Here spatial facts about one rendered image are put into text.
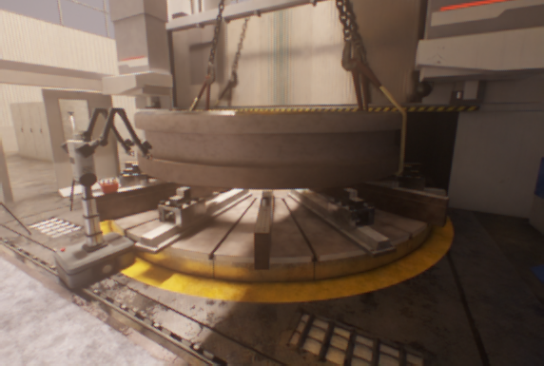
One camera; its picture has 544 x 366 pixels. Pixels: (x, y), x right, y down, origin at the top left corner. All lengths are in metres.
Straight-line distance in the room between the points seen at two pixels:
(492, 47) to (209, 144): 3.31
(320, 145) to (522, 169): 3.77
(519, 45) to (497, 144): 2.35
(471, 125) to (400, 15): 2.33
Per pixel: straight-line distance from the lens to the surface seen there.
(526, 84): 4.78
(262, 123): 2.82
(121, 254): 3.45
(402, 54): 5.56
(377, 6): 5.83
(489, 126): 5.68
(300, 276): 2.88
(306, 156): 3.06
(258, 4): 6.58
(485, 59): 3.68
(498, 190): 5.89
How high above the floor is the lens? 1.74
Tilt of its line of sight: 11 degrees down
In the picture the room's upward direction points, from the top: straight up
